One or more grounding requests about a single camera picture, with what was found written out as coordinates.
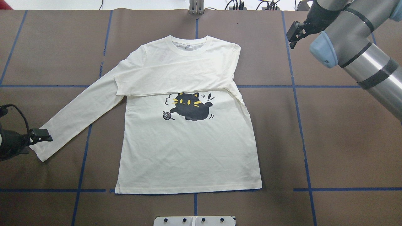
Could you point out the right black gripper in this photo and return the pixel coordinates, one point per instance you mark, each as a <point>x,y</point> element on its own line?
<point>321,16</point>

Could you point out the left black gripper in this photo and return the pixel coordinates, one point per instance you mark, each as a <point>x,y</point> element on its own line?
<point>13,142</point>

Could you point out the cream long-sleeve cat shirt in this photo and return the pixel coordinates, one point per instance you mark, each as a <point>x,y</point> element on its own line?
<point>186,126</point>

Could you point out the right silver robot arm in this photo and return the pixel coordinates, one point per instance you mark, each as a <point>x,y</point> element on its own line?
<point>343,28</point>

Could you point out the aluminium frame post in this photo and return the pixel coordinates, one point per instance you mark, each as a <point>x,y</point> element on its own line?
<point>196,7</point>

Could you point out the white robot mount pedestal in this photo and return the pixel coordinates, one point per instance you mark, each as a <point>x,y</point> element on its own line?
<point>195,221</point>

